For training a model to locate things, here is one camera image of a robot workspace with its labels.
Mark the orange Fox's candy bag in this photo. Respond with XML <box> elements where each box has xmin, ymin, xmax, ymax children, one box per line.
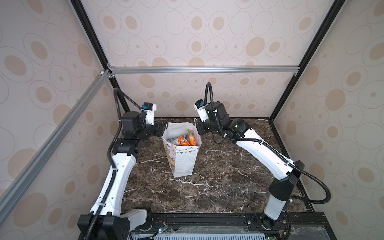
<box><xmin>187</xmin><ymin>129</ymin><xmax>197</xmax><ymax>146</ymax></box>

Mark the Fox's fruits candy bag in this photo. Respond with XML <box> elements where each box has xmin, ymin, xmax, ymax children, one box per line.
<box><xmin>167</xmin><ymin>135</ymin><xmax>191</xmax><ymax>146</ymax></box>

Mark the white paper bag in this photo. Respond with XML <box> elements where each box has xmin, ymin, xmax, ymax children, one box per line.
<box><xmin>162</xmin><ymin>123</ymin><xmax>202</xmax><ymax>178</ymax></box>

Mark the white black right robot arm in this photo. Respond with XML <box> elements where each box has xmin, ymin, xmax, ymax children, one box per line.
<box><xmin>194</xmin><ymin>100</ymin><xmax>300</xmax><ymax>223</ymax></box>

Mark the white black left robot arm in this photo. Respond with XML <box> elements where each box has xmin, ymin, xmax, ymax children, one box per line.
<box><xmin>77</xmin><ymin>110</ymin><xmax>167</xmax><ymax>240</ymax></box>

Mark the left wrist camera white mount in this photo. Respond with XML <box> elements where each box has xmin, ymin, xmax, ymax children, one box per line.
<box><xmin>142</xmin><ymin>103</ymin><xmax>157</xmax><ymax>126</ymax></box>

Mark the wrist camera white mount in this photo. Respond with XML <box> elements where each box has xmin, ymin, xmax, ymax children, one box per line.
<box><xmin>194</xmin><ymin>99</ymin><xmax>209</xmax><ymax>123</ymax></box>
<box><xmin>142</xmin><ymin>103</ymin><xmax>157</xmax><ymax>126</ymax></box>

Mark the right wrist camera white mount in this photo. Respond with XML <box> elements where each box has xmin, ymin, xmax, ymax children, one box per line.
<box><xmin>194</xmin><ymin>99</ymin><xmax>209</xmax><ymax>123</ymax></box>

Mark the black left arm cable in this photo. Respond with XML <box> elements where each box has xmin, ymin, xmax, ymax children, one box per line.
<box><xmin>83</xmin><ymin>87</ymin><xmax>143</xmax><ymax>240</ymax></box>

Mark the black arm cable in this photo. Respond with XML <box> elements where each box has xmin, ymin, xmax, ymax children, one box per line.
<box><xmin>83</xmin><ymin>87</ymin><xmax>143</xmax><ymax>240</ymax></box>
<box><xmin>203</xmin><ymin>81</ymin><xmax>332</xmax><ymax>205</ymax></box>

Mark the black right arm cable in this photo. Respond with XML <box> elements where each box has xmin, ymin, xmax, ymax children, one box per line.
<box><xmin>203</xmin><ymin>81</ymin><xmax>332</xmax><ymax>205</ymax></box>

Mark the silver aluminium back rail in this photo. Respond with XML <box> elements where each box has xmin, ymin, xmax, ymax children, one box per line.
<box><xmin>111</xmin><ymin>66</ymin><xmax>300</xmax><ymax>74</ymax></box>

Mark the silver aluminium rail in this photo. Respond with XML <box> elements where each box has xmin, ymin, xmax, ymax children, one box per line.
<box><xmin>1</xmin><ymin>70</ymin><xmax>111</xmax><ymax>224</ymax></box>
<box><xmin>111</xmin><ymin>66</ymin><xmax>300</xmax><ymax>74</ymax></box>

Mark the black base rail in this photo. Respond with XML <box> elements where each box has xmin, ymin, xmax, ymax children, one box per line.
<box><xmin>78</xmin><ymin>211</ymin><xmax>337</xmax><ymax>240</ymax></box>

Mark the black corner frame post left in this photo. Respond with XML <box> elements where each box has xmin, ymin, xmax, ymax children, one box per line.
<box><xmin>70</xmin><ymin>0</ymin><xmax>130</xmax><ymax>112</ymax></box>

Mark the black corner frame post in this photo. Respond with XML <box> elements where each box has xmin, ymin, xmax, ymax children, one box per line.
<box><xmin>70</xmin><ymin>0</ymin><xmax>130</xmax><ymax>112</ymax></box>
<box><xmin>269</xmin><ymin>0</ymin><xmax>347</xmax><ymax>123</ymax></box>

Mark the silver aluminium left rail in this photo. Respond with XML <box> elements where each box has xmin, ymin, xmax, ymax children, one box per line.
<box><xmin>1</xmin><ymin>70</ymin><xmax>111</xmax><ymax>224</ymax></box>

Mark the black corner frame post right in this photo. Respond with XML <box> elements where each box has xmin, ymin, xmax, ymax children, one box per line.
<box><xmin>269</xmin><ymin>0</ymin><xmax>347</xmax><ymax>123</ymax></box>

